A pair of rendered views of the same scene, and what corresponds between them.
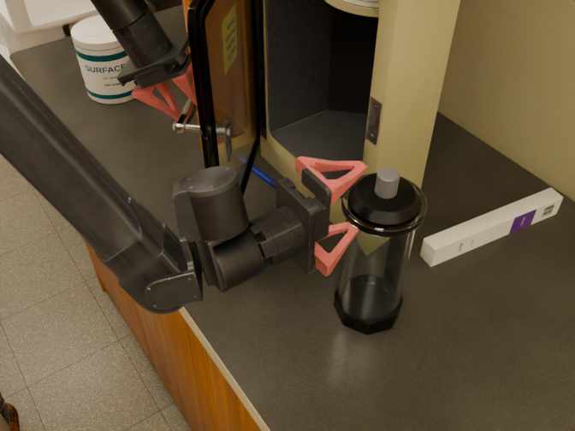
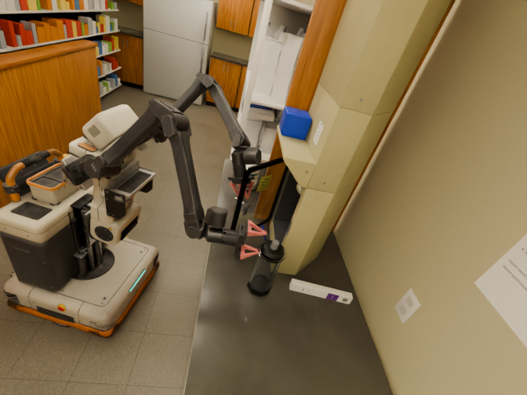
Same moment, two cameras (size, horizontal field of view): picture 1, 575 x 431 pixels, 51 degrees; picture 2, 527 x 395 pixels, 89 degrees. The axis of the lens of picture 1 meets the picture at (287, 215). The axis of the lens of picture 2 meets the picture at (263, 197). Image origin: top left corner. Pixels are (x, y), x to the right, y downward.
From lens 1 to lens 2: 43 cm
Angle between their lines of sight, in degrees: 21
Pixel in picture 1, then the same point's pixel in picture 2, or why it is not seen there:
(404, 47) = (303, 210)
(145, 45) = (238, 172)
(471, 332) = (283, 316)
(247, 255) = (217, 235)
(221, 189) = (218, 213)
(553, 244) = (338, 311)
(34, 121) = (187, 172)
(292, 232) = (234, 237)
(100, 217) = (188, 203)
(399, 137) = (296, 238)
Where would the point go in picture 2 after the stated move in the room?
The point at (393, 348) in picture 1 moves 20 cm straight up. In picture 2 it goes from (255, 302) to (267, 269)
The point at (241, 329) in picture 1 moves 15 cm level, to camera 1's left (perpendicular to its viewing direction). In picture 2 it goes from (218, 266) to (193, 248)
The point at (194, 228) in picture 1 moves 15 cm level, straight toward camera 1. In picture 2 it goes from (208, 219) to (183, 246)
